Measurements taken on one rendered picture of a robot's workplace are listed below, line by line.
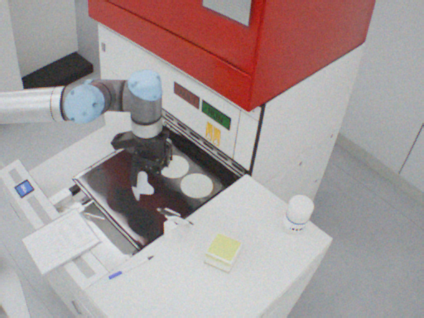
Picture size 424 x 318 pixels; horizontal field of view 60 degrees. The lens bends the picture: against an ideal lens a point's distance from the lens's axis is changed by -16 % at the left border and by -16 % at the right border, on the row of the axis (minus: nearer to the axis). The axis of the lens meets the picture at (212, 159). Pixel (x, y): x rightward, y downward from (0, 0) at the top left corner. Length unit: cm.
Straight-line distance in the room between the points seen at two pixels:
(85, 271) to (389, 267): 184
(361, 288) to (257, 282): 132
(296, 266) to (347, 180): 172
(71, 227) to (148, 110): 43
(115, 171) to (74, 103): 61
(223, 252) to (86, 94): 51
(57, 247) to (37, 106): 44
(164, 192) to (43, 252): 45
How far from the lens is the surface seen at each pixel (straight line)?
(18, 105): 90
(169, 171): 139
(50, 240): 117
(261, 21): 97
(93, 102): 81
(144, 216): 127
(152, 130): 98
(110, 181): 137
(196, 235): 115
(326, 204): 261
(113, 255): 122
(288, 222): 116
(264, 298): 107
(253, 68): 103
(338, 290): 229
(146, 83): 91
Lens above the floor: 192
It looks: 45 degrees down
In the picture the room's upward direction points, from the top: 6 degrees clockwise
